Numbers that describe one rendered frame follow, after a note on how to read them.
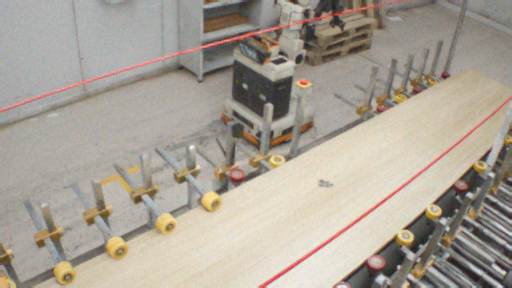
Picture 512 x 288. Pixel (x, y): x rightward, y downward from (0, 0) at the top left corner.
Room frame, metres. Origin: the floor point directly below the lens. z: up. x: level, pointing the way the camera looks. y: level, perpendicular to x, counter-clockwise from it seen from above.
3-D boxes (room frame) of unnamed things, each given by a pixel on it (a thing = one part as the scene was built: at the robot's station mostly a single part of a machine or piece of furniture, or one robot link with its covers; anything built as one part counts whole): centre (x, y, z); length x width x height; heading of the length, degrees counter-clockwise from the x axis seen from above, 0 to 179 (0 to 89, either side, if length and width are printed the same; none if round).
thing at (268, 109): (2.02, -0.06, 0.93); 0.04 x 0.04 x 0.48; 44
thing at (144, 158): (1.51, 0.49, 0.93); 0.04 x 0.04 x 0.48; 44
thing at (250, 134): (3.55, -0.10, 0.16); 0.67 x 0.64 x 0.25; 133
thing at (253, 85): (3.48, -0.04, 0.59); 0.55 x 0.34 x 0.83; 43
